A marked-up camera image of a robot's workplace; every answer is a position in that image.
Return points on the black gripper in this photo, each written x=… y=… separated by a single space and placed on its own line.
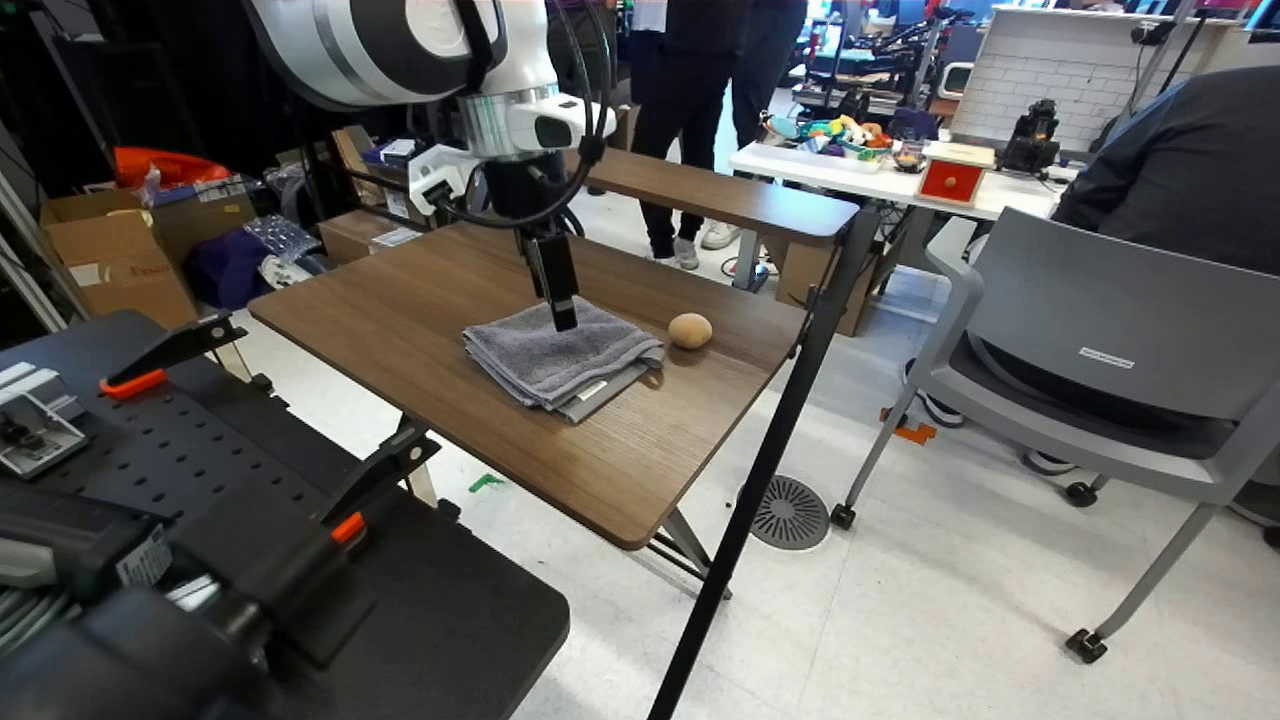
x=532 y=203

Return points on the grey cloth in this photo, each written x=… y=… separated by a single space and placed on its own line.
x=560 y=366

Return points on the beige ball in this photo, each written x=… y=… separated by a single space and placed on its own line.
x=691 y=331

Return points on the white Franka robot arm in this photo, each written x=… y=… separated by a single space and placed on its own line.
x=362 y=47

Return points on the black robot base cover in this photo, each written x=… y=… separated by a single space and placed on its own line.
x=120 y=652

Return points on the long wooden bench table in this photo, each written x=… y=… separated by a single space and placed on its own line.
x=720 y=195

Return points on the small cardboard box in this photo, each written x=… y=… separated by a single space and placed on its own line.
x=355 y=237

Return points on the standing person black clothes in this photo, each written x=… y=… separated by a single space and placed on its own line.
x=672 y=83

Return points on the cardboard box under bench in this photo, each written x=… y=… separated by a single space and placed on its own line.
x=801 y=273

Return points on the orange black bar clamp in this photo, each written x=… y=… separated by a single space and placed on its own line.
x=362 y=493
x=166 y=348

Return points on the black metal table legs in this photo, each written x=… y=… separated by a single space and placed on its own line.
x=680 y=546

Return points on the standing person dark trousers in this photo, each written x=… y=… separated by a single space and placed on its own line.
x=766 y=55

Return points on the white table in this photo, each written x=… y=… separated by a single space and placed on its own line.
x=852 y=182

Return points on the pile of colourful toys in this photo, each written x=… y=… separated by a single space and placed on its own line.
x=841 y=133

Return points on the round grey floor drain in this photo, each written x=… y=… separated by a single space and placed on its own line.
x=790 y=515

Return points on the dark blue bag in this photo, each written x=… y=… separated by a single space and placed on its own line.
x=226 y=264

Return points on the black perforated board table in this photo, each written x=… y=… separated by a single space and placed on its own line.
x=440 y=626

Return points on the red box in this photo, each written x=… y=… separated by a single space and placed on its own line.
x=950 y=182

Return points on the orange bag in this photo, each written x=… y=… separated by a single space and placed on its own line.
x=166 y=164

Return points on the large cardboard box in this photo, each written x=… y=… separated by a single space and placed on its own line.
x=113 y=261

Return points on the black device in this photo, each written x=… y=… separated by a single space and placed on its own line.
x=1029 y=133

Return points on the white panel board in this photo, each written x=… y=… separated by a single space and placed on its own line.
x=1053 y=66

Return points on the printed photo card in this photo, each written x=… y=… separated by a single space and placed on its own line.
x=32 y=435

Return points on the grey plastic chair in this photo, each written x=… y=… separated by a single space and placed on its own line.
x=1105 y=346

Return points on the seated person grey shirt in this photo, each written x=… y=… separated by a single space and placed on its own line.
x=1185 y=162

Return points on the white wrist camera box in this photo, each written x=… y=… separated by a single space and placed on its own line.
x=433 y=174

